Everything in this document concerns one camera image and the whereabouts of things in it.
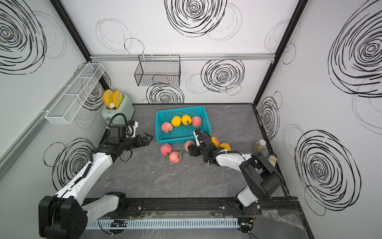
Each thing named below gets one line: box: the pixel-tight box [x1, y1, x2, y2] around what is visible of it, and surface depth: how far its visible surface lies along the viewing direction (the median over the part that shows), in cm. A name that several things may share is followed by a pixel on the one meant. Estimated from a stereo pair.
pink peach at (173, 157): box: [168, 151, 182, 164], surface depth 88 cm
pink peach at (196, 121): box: [192, 116, 202, 127], surface depth 104 cm
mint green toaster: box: [101, 94, 135, 126], surface depth 98 cm
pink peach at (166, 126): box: [161, 121, 174, 133], surface depth 101 cm
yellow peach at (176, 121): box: [171, 116, 182, 127], surface depth 105 cm
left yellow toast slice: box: [102, 89, 114, 108], surface depth 96 cm
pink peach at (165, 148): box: [160, 143, 173, 156], surface depth 91 cm
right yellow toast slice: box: [112, 89, 124, 110], surface depth 98 cm
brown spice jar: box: [252, 139, 267, 153], surface depth 89 cm
